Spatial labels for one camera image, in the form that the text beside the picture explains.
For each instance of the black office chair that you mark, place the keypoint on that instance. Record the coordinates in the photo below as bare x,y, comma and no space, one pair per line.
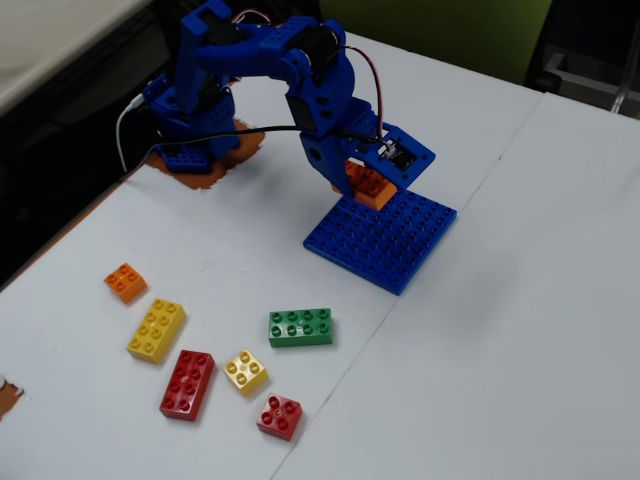
590,30

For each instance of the red 2x2 toy brick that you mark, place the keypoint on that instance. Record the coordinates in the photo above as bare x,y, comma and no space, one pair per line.
278,419

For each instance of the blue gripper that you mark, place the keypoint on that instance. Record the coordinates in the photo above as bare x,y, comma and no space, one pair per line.
320,161

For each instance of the orange 2x2 toy brick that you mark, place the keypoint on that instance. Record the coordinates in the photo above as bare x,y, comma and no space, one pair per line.
127,289

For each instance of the green chair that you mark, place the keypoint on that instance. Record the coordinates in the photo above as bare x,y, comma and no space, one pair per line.
450,30

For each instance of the red 2x4 toy brick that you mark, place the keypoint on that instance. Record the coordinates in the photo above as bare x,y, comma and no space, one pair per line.
186,386

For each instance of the blue printed robot arm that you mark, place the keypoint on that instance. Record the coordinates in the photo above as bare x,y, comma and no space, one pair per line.
190,75

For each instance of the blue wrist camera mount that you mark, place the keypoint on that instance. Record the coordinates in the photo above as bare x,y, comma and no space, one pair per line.
367,155

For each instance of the blue 8x8 studded baseplate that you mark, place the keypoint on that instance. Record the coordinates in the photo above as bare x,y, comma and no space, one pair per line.
380,250

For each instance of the green 2x4 toy brick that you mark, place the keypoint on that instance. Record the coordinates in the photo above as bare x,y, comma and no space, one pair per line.
300,334

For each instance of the yellow 2x2 toy brick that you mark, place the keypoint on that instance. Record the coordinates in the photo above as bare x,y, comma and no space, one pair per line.
245,376

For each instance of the light grey side desk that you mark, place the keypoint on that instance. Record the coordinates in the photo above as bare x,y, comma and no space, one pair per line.
50,40

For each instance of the orange 2x4 toy brick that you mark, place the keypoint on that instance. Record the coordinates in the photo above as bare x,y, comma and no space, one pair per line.
372,192

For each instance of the white table cover sheet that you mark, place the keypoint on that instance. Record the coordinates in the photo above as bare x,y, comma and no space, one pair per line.
250,240
500,350

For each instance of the yellow 2x4 toy brick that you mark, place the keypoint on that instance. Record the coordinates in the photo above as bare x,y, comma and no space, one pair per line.
155,331

